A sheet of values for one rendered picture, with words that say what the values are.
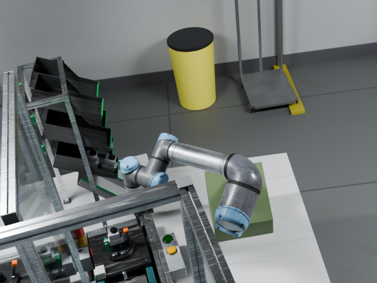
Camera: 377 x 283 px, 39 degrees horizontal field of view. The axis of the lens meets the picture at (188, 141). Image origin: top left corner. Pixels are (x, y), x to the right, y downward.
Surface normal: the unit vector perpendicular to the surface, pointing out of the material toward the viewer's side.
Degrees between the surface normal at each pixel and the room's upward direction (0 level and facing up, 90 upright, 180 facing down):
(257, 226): 90
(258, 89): 0
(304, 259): 0
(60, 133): 90
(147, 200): 90
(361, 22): 90
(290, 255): 0
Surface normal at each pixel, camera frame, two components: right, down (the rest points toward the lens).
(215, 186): -0.01, -0.21
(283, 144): -0.11, -0.79
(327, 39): 0.07, 0.60
